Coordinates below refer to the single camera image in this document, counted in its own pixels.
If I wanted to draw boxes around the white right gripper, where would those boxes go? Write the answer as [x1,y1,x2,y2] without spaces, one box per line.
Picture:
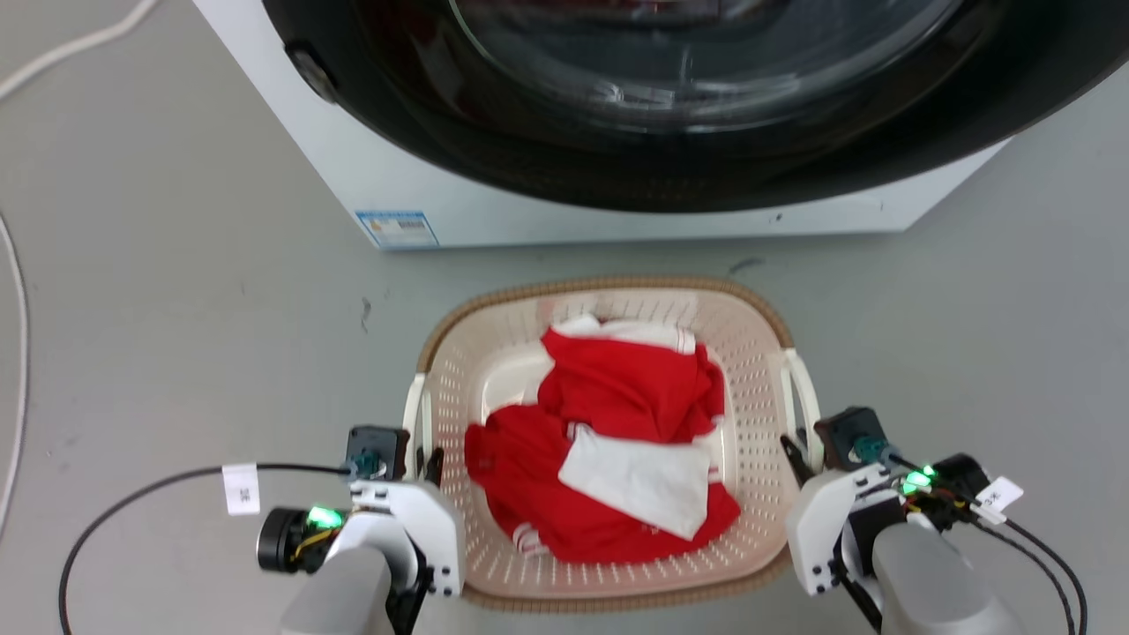
[780,435,902,597]

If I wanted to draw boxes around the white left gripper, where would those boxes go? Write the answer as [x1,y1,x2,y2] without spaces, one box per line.
[351,447,466,599]

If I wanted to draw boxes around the beige perforated laundry basket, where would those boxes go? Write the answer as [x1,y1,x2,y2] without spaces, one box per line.
[402,277,826,614]

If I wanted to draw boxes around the red and white garment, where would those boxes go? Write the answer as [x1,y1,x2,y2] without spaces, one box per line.
[464,313,743,565]

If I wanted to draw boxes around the blue white energy label sticker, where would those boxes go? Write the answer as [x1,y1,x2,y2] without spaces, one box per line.
[355,210,439,250]

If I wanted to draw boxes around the white washing machine body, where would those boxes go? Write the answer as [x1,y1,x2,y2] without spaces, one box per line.
[192,0,1012,252]

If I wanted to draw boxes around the black round washing machine door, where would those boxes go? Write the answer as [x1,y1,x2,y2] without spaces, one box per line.
[262,0,1129,214]

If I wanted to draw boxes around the clear door glass bowl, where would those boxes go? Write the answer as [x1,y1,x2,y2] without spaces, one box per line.
[448,0,964,135]

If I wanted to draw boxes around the black door latch knob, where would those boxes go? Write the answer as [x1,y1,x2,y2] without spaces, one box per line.
[286,42,341,104]

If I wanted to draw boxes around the white left cable tag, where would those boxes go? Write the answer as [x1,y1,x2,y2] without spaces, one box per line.
[221,462,262,516]

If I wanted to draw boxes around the white cable tag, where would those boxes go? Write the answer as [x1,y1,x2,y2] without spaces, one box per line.
[221,462,262,516]
[973,476,1025,526]

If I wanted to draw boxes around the white right cable tag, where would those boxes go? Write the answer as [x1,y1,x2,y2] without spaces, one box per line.
[973,476,1025,526]

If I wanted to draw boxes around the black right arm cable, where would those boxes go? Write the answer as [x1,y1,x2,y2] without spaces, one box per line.
[882,450,1088,635]

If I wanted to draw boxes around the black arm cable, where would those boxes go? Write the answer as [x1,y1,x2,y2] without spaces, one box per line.
[58,462,352,635]
[882,450,1088,635]

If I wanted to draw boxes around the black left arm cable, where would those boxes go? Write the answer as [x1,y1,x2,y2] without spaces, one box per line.
[58,462,352,635]

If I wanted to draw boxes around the white floor cable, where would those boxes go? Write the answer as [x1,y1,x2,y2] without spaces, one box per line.
[0,213,33,541]
[0,0,161,100]

